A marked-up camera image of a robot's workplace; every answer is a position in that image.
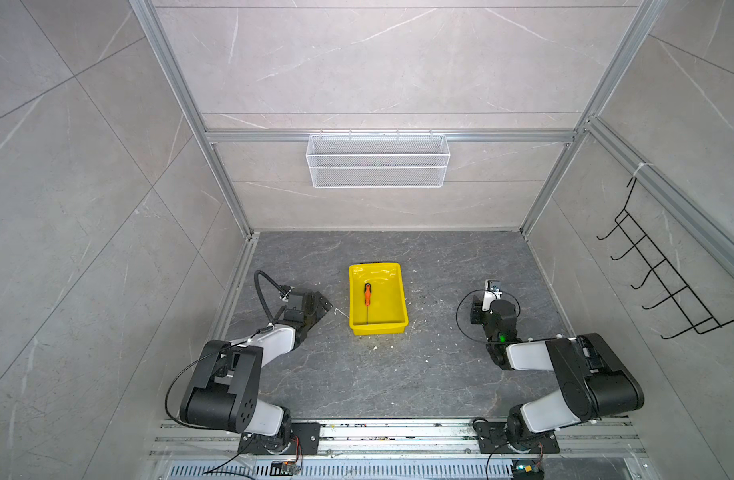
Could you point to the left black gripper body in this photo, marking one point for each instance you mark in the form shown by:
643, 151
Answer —
317, 310

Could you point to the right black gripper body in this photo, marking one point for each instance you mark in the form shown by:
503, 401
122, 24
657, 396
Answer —
481, 317

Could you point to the orange handled screwdriver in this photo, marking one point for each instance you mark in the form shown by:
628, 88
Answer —
367, 301

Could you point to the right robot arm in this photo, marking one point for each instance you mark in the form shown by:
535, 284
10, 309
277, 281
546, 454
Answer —
593, 382

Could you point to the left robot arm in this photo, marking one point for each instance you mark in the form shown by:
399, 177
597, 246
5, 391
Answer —
223, 391

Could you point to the yellow plastic bin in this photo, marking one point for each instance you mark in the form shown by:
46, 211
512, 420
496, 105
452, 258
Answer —
388, 311

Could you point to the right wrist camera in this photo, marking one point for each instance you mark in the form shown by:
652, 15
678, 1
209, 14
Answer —
492, 288

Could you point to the white wire mesh basket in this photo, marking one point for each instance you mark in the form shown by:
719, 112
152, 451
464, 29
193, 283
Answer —
361, 161

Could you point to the black wire hook rack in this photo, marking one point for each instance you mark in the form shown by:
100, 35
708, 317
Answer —
661, 271

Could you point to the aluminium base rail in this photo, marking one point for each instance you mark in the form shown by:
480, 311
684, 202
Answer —
445, 448

